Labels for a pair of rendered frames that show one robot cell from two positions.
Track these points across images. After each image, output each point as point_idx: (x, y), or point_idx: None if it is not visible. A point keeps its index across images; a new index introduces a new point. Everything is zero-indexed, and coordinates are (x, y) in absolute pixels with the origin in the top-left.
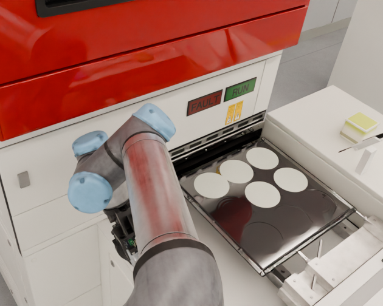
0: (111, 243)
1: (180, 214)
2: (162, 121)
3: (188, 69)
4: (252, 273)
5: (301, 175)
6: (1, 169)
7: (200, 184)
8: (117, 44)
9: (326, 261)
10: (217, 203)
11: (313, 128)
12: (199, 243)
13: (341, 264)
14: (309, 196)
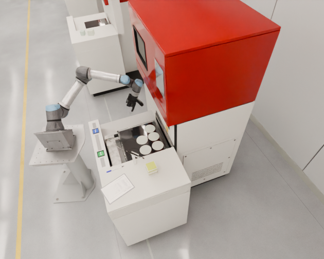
0: (144, 112)
1: (95, 72)
2: (121, 77)
3: (150, 91)
4: None
5: (146, 153)
6: None
7: (150, 126)
8: (142, 69)
9: (115, 148)
10: (142, 128)
11: (160, 158)
12: (87, 71)
13: (112, 151)
14: (137, 151)
